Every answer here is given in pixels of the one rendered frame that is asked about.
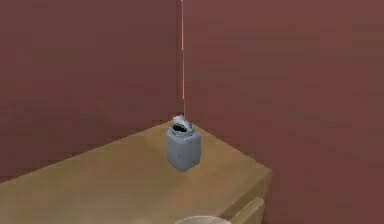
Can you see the brown wooden chest of drawers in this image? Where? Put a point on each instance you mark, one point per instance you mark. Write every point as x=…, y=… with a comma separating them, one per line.
x=100, y=186

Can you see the pale round bowl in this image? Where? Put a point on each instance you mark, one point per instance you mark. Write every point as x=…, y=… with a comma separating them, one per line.
x=203, y=220

